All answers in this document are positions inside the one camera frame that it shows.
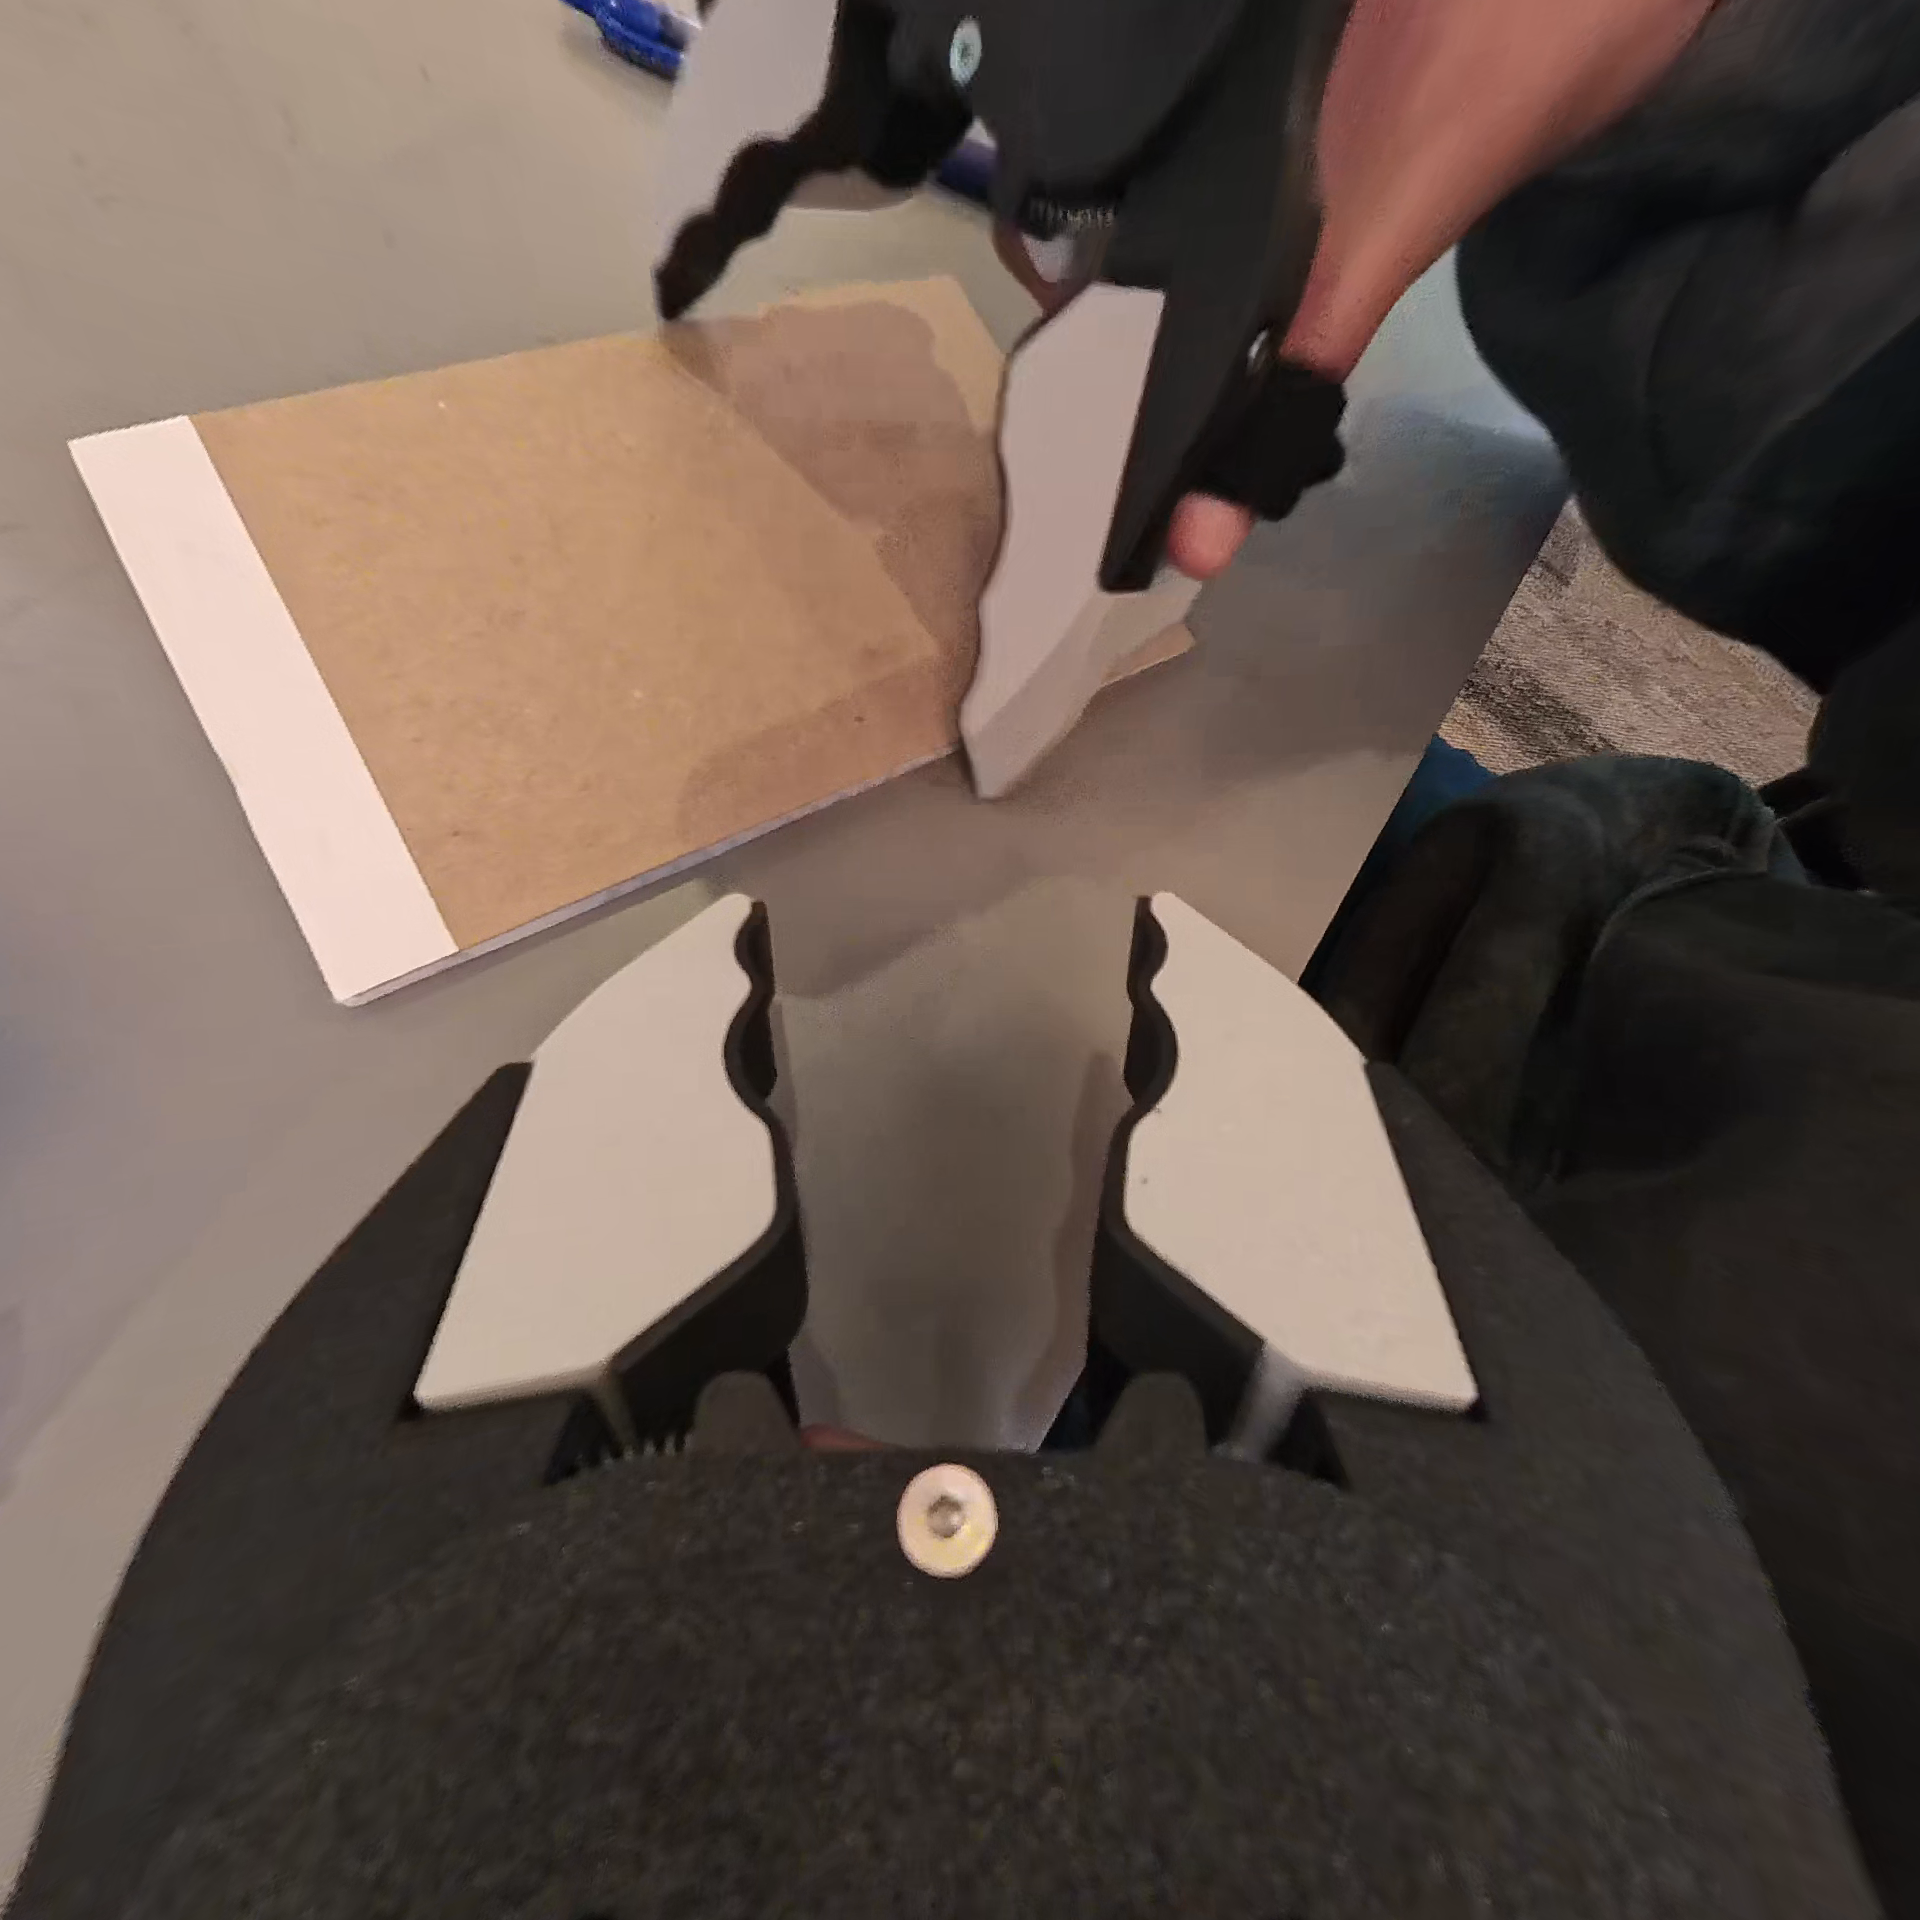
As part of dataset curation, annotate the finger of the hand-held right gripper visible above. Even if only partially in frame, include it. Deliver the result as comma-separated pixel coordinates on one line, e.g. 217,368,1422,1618
655,78,936,326
957,283,1205,802

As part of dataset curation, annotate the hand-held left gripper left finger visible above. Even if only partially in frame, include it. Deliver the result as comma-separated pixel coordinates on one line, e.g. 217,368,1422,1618
412,894,814,1448

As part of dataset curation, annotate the dark blue cloth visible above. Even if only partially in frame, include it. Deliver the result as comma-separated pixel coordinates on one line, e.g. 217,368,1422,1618
1369,733,1494,879

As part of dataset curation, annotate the blue pen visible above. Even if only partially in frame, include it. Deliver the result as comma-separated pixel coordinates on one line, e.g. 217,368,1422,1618
560,0,699,81

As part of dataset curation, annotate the brown-backed notepad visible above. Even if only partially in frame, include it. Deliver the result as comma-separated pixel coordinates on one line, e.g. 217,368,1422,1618
66,273,1200,1008

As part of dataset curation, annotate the person's right hand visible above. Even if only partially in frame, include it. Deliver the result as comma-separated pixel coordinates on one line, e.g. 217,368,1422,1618
1168,0,1714,584

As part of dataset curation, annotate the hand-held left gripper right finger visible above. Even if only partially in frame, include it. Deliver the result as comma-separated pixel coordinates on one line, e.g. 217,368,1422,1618
1095,891,1479,1459

